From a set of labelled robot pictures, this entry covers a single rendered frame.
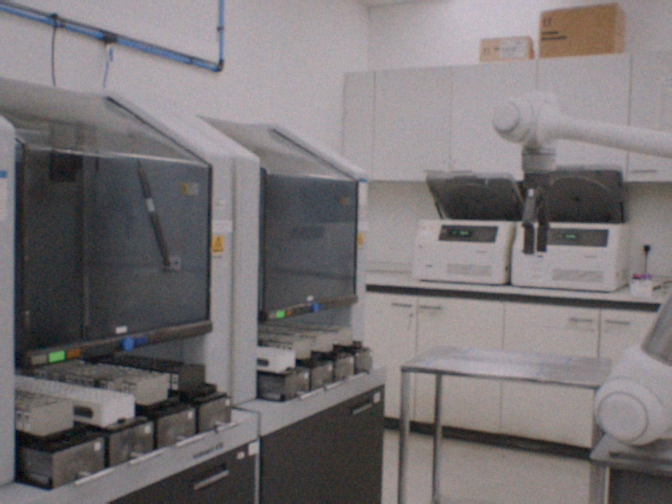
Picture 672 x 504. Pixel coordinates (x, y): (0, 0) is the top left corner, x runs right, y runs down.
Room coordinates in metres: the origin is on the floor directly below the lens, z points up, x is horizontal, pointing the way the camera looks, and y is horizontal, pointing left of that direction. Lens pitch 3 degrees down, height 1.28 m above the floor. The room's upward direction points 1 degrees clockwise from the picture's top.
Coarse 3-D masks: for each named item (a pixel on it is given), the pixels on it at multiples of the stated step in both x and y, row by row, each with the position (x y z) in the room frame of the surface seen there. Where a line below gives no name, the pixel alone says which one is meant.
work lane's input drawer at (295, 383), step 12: (264, 372) 2.30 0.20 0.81; (276, 372) 2.28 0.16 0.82; (288, 372) 2.29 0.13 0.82; (300, 372) 2.34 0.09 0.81; (264, 384) 2.29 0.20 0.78; (276, 384) 2.27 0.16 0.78; (288, 384) 2.27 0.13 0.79; (300, 384) 2.33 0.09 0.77; (288, 396) 2.27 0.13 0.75; (300, 396) 2.25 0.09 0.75; (312, 396) 2.31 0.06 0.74
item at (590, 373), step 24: (408, 360) 2.50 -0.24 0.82; (432, 360) 2.51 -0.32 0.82; (456, 360) 2.52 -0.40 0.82; (480, 360) 2.53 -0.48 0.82; (504, 360) 2.54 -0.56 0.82; (528, 360) 2.55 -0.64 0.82; (552, 360) 2.56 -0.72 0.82; (576, 360) 2.57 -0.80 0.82; (600, 360) 2.58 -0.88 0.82; (408, 384) 2.42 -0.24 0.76; (552, 384) 2.25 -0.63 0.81; (576, 384) 2.23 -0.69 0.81; (600, 384) 2.20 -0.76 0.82; (408, 408) 2.43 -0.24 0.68; (408, 432) 2.43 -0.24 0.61; (600, 432) 2.20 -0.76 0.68; (432, 480) 2.81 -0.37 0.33; (600, 480) 2.60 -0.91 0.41
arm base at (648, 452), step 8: (656, 440) 1.88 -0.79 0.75; (664, 440) 1.88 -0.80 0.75; (616, 448) 1.92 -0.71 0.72; (624, 448) 1.91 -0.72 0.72; (632, 448) 1.90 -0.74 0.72; (640, 448) 1.89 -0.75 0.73; (648, 448) 1.88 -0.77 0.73; (656, 448) 1.88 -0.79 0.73; (664, 448) 1.87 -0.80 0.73; (616, 456) 1.90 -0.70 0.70; (624, 456) 1.90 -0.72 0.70; (632, 456) 1.89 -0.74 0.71; (640, 456) 1.88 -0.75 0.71; (648, 456) 1.88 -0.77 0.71; (656, 456) 1.87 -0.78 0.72; (664, 456) 1.86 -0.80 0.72; (664, 464) 1.86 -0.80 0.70
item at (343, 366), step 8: (336, 352) 2.60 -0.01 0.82; (344, 352) 2.65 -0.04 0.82; (336, 360) 2.54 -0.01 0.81; (344, 360) 2.58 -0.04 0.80; (352, 360) 2.63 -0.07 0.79; (336, 368) 2.53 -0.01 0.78; (344, 368) 2.58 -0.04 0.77; (352, 368) 2.64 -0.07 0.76; (336, 376) 2.53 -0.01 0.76; (344, 376) 2.58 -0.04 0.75; (352, 376) 2.55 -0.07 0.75; (360, 376) 2.59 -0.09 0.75
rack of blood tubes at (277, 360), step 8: (264, 352) 2.34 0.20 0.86; (272, 352) 2.34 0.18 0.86; (280, 352) 2.34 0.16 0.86; (288, 352) 2.35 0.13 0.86; (264, 360) 2.42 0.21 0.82; (272, 360) 2.29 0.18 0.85; (280, 360) 2.30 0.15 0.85; (288, 360) 2.34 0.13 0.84; (264, 368) 2.31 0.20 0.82; (272, 368) 2.29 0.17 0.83; (280, 368) 2.30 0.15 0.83
